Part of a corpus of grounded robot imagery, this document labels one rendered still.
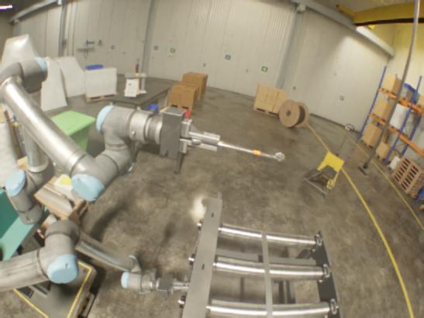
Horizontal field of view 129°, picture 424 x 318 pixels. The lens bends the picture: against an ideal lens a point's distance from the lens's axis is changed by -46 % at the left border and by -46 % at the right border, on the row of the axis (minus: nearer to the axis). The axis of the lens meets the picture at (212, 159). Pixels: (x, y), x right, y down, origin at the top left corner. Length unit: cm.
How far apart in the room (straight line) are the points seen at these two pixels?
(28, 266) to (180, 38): 1065
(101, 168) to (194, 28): 1030
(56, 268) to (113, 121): 48
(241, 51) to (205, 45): 192
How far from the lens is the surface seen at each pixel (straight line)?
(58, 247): 69
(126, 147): 58
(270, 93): 773
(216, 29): 1042
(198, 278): 88
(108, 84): 705
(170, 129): 49
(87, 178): 50
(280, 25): 1065
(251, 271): 126
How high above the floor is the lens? 198
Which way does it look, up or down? 32 degrees down
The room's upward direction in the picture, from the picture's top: 13 degrees clockwise
